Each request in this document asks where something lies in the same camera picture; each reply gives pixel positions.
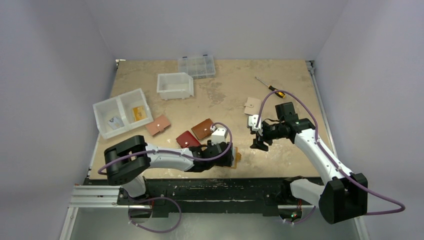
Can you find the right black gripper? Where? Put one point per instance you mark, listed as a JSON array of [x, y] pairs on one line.
[[262, 135]]

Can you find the orange card holder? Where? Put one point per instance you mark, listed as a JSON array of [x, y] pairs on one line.
[[236, 157]]

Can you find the gold credit card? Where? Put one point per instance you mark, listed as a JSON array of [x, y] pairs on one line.
[[139, 113]]

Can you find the white VIP credit card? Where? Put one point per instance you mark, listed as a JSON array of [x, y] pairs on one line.
[[115, 122]]

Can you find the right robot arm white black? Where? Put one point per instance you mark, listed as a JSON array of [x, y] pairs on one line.
[[338, 199]]

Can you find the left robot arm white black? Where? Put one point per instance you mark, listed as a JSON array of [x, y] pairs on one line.
[[126, 161]]

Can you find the beige card holder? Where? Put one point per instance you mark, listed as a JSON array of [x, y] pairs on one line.
[[252, 106]]

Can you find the brown leather card holder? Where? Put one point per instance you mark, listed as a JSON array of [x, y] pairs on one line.
[[203, 129]]

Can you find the dark red card holder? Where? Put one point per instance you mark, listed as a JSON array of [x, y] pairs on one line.
[[187, 140]]

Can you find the pink tan card holder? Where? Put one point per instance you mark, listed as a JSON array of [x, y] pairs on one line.
[[159, 125]]

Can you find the yellow black screwdriver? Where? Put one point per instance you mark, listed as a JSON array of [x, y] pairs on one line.
[[271, 88]]

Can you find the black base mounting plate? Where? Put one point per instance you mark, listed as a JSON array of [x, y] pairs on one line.
[[264, 196]]

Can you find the white small open bin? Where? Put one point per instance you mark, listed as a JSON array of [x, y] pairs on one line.
[[177, 85]]

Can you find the clear compartment organizer box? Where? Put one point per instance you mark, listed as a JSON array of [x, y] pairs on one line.
[[197, 67]]

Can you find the white two-compartment bin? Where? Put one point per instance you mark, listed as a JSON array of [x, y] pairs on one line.
[[121, 106]]

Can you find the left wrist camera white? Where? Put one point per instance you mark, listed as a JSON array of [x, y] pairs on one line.
[[219, 135]]

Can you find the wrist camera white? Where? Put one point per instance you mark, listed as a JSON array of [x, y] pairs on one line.
[[219, 135], [254, 124]]

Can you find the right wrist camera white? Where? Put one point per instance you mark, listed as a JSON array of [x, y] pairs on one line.
[[254, 124]]

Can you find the aluminium frame rail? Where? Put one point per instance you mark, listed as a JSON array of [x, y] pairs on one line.
[[87, 196]]

